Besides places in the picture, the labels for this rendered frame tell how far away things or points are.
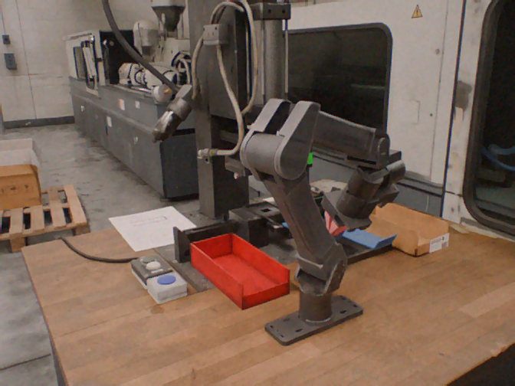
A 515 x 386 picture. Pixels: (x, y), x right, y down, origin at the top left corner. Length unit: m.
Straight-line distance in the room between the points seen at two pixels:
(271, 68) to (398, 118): 0.69
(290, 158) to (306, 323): 0.35
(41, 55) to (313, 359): 9.71
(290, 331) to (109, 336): 0.34
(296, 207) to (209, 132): 0.68
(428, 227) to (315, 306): 0.54
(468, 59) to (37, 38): 9.34
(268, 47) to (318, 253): 0.55
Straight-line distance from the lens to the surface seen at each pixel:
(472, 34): 1.48
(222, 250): 1.18
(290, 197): 0.73
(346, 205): 0.95
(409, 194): 1.69
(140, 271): 1.10
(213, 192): 1.42
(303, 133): 0.70
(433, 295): 1.07
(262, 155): 0.70
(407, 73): 1.69
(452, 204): 1.55
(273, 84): 1.17
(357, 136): 0.84
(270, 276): 1.06
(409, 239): 1.23
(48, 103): 10.31
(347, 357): 0.85
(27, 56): 10.24
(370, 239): 1.25
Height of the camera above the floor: 1.41
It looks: 18 degrees down
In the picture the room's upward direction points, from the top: 1 degrees counter-clockwise
